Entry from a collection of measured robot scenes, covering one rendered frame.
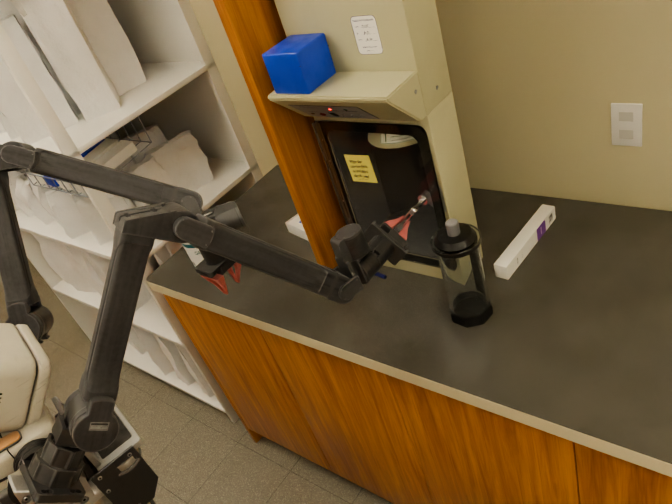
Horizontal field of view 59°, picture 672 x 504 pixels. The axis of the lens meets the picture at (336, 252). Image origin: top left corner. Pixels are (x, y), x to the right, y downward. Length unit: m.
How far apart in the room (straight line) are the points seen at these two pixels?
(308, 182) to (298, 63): 0.39
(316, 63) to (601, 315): 0.81
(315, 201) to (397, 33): 0.54
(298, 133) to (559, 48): 0.66
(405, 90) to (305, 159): 0.42
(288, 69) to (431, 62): 0.29
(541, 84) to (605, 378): 0.75
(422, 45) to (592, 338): 0.70
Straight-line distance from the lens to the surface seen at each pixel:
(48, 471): 1.20
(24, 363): 1.25
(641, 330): 1.40
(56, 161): 1.47
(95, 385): 1.14
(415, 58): 1.23
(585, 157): 1.72
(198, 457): 2.74
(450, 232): 1.29
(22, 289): 1.51
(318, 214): 1.60
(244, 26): 1.40
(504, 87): 1.70
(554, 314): 1.44
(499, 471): 1.58
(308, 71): 1.28
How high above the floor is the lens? 1.96
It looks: 35 degrees down
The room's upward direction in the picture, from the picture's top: 20 degrees counter-clockwise
